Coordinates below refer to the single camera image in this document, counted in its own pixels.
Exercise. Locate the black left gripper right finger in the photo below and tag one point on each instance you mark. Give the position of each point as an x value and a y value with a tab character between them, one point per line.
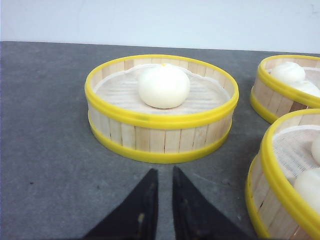
195	218

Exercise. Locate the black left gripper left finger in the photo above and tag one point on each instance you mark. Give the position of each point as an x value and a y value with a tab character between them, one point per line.
135	218

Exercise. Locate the bamboo steamer basket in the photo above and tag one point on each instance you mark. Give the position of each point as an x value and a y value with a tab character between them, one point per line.
271	98
275	208

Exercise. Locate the bamboo steamer with one bun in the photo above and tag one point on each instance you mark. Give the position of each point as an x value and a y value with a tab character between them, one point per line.
157	138

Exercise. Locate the white bun near steamer lower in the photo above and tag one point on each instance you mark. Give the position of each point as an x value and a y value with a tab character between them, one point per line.
307	184

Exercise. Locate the white gauze liner near steamer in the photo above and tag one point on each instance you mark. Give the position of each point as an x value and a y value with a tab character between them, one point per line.
292	150

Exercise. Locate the white steamed bun yellow dot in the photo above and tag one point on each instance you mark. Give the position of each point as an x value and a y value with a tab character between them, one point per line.
163	86

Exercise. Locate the white bun with swirl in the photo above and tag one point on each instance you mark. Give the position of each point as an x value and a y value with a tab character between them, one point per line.
315	150

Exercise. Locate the white bun in far steamer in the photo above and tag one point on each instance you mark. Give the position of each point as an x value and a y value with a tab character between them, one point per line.
288	72

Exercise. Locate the white gauze liner far steamer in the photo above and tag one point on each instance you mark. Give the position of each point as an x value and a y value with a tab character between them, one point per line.
310	75

